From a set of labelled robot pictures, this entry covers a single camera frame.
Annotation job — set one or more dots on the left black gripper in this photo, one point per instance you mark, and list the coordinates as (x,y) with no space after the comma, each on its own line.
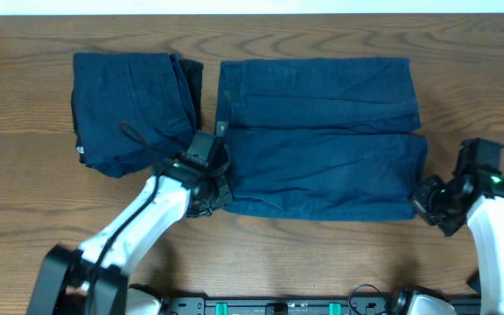
(224,180)

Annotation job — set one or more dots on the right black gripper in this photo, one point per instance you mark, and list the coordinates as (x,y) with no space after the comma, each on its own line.
(420,198)

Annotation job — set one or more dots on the dark blue shorts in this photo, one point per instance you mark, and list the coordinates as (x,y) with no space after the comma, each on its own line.
(131,110)
(321,139)

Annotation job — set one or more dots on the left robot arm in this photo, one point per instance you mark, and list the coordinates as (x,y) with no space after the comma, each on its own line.
(94,278)

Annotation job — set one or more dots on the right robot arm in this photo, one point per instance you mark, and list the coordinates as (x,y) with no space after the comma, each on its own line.
(474,197)

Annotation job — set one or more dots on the folded dark blue shorts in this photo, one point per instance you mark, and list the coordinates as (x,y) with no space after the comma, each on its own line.
(131,110)

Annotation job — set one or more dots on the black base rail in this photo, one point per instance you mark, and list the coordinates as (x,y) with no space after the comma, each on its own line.
(208,306)

